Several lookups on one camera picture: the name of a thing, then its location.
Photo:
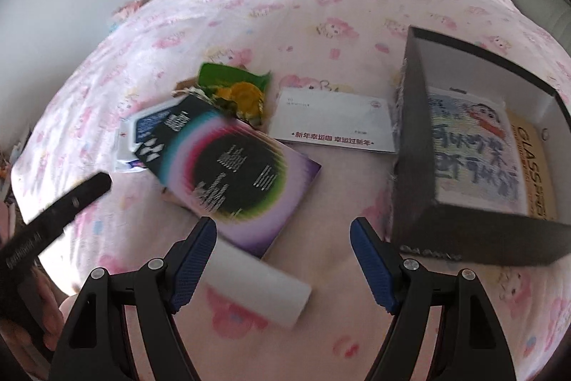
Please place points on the person's left hand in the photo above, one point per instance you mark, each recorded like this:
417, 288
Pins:
55, 309

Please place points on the white envelope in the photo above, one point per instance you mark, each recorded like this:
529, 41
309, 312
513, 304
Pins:
334, 122

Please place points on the small brown packet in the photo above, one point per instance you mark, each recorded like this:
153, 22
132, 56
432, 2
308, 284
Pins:
184, 87

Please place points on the yellow flat box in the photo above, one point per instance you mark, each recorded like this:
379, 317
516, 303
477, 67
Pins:
537, 166

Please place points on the pink printed cloth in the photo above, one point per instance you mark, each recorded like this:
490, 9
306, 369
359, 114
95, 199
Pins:
312, 6

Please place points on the black storage box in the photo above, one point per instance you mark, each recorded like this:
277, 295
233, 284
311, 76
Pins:
415, 166

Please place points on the green snack packet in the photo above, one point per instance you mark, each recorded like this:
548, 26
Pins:
236, 91

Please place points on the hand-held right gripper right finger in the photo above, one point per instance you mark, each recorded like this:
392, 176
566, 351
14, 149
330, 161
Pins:
372, 265

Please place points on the white wet wipes pack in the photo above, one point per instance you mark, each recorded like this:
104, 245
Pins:
134, 140

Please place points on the white foam block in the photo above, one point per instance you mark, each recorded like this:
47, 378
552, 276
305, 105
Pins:
263, 287

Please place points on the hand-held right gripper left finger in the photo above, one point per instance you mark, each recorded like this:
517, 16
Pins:
194, 265

